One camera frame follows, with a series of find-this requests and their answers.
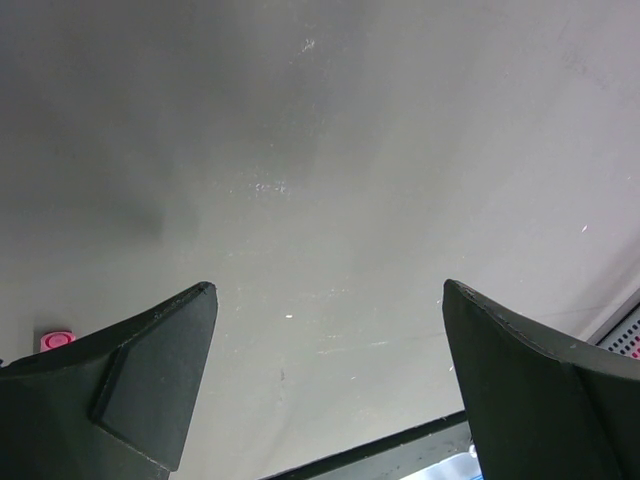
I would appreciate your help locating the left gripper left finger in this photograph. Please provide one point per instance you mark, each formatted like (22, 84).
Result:
(115, 404)

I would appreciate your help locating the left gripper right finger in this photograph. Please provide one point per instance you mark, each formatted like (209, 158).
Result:
(540, 403)

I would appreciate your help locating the pink white marker pen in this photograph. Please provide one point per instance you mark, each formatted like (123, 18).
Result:
(55, 339)

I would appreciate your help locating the white plastic laundry basket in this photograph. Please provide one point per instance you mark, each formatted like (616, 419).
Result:
(619, 334)

